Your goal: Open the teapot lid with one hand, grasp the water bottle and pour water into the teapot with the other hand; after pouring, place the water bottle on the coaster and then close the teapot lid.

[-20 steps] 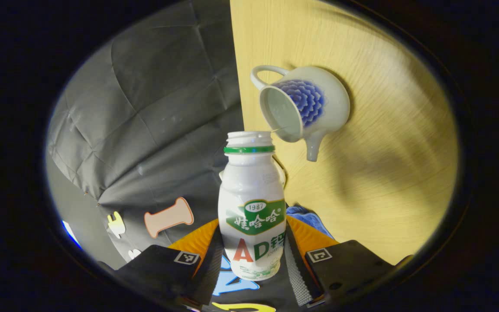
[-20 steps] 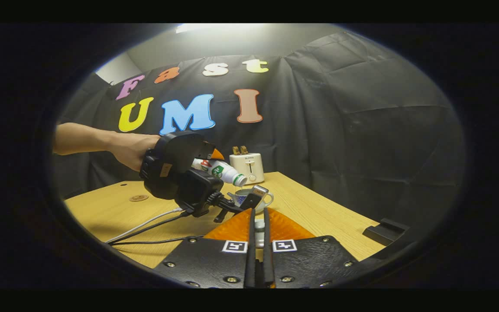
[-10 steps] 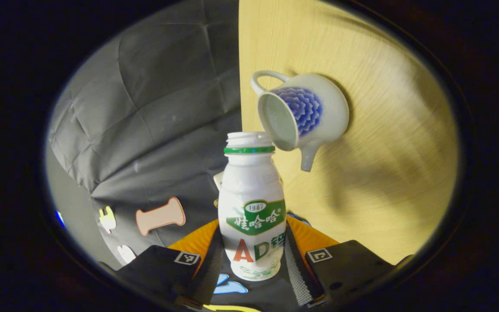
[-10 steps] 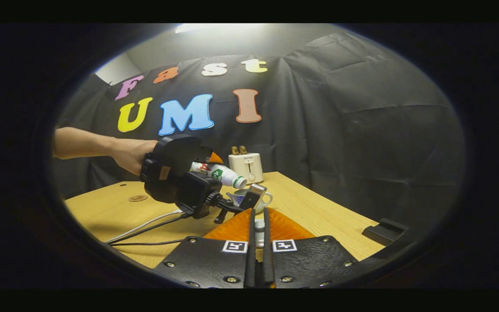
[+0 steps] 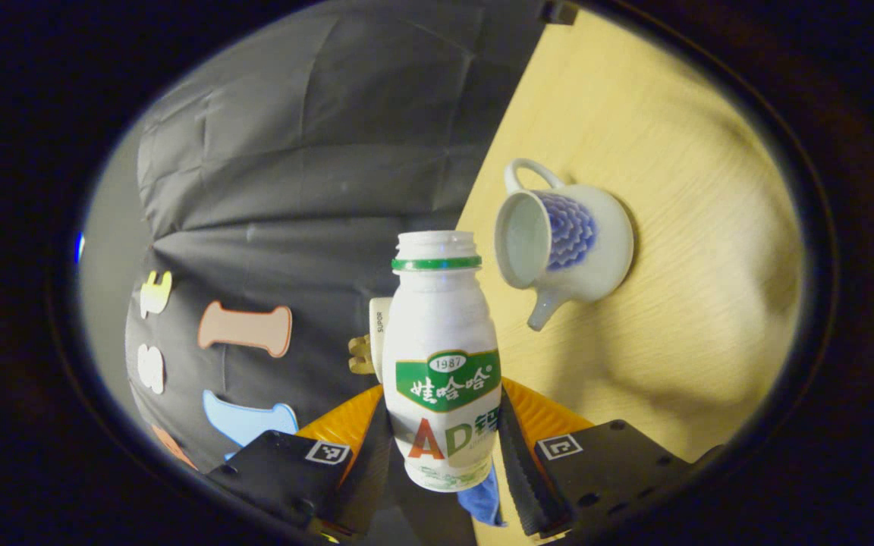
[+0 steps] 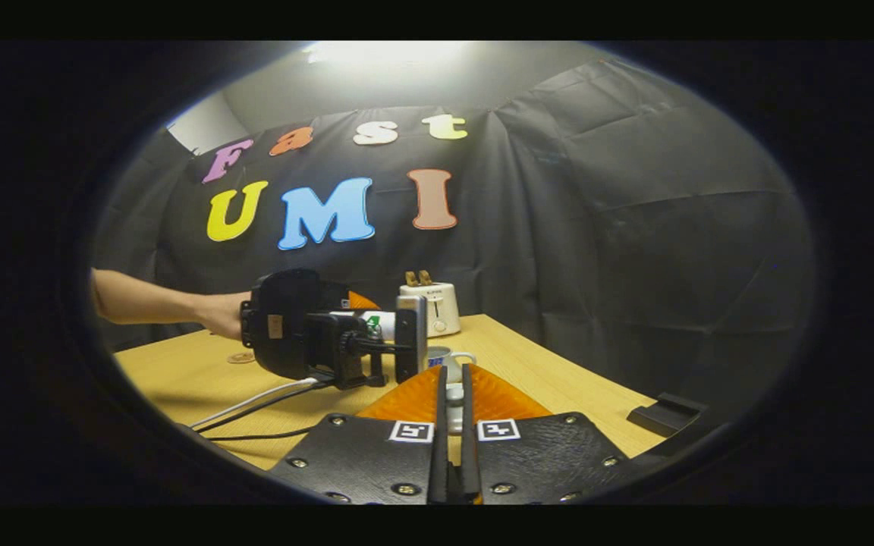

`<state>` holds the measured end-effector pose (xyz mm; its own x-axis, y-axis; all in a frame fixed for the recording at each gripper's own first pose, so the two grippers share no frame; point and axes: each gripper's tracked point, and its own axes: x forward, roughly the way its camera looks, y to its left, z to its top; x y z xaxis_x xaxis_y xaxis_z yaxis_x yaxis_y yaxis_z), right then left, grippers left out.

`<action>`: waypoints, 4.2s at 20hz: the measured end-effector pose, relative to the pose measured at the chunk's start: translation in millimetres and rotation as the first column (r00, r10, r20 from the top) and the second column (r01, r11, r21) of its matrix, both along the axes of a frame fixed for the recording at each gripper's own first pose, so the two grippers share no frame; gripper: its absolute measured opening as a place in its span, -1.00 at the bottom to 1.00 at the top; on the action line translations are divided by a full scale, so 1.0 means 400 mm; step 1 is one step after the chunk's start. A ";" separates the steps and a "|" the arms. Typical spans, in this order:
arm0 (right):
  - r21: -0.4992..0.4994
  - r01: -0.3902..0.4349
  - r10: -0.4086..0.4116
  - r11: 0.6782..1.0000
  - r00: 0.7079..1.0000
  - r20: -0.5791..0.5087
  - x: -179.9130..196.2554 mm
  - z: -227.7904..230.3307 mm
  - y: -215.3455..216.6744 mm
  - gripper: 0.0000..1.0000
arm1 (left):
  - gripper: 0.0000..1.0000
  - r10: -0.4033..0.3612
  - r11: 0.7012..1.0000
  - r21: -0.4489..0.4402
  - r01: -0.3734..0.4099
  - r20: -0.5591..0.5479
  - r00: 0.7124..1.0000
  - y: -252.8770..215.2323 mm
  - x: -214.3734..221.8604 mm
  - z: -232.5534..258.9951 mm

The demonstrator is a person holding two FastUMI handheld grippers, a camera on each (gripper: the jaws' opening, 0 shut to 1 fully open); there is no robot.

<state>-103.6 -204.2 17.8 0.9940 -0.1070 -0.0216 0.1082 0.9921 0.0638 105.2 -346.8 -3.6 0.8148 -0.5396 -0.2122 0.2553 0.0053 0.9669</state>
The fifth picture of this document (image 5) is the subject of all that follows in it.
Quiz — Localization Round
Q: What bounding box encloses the white blue teacup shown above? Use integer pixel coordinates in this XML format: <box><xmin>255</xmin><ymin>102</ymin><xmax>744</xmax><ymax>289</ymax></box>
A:
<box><xmin>493</xmin><ymin>158</ymin><xmax>635</xmax><ymax>332</ymax></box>

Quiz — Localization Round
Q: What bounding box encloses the blue towel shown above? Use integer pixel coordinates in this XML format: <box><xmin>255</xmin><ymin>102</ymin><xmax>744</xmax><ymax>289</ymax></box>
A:
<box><xmin>457</xmin><ymin>464</ymin><xmax>506</xmax><ymax>528</ymax></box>

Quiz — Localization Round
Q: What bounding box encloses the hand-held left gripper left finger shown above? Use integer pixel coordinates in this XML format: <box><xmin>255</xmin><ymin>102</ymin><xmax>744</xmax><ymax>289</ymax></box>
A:
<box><xmin>206</xmin><ymin>383</ymin><xmax>407</xmax><ymax>543</ymax></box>

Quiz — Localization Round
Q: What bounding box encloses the white toaster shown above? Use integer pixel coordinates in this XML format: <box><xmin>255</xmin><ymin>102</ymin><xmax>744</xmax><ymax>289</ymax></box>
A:
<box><xmin>369</xmin><ymin>297</ymin><xmax>394</xmax><ymax>384</ymax></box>

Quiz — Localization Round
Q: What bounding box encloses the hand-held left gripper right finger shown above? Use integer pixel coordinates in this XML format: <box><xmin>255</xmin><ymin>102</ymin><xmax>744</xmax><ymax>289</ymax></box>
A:
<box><xmin>498</xmin><ymin>377</ymin><xmax>722</xmax><ymax>541</ymax></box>

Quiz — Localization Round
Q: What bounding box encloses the white green-label water bottle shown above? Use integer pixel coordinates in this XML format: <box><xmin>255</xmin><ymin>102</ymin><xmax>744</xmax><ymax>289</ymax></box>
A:
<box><xmin>382</xmin><ymin>231</ymin><xmax>504</xmax><ymax>494</ymax></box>

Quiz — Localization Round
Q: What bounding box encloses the black backdrop cloth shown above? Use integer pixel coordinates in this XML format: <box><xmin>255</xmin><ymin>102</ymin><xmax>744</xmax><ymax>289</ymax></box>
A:
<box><xmin>77</xmin><ymin>0</ymin><xmax>578</xmax><ymax>546</ymax></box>

